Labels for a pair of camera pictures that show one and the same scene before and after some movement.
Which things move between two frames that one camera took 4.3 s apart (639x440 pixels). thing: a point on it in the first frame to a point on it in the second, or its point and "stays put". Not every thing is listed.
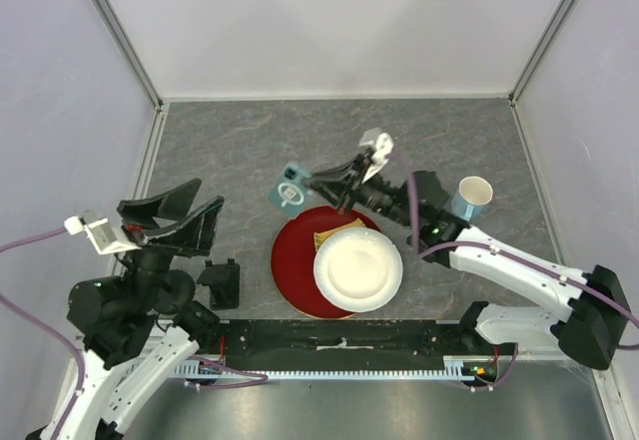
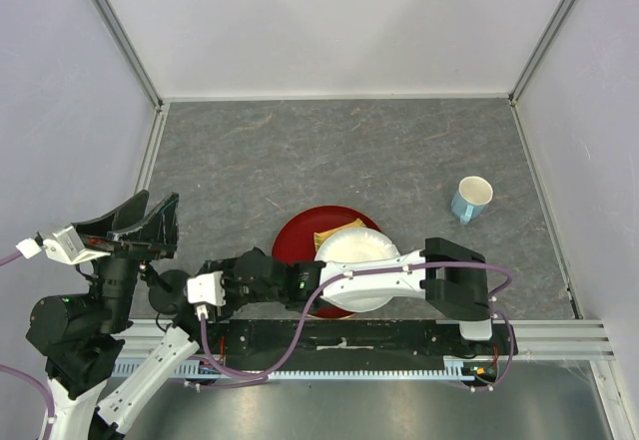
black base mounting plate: (350, 344) stays put
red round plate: (294, 253) stays put
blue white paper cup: (472, 198) stays put
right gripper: (350, 173) to (226, 266)
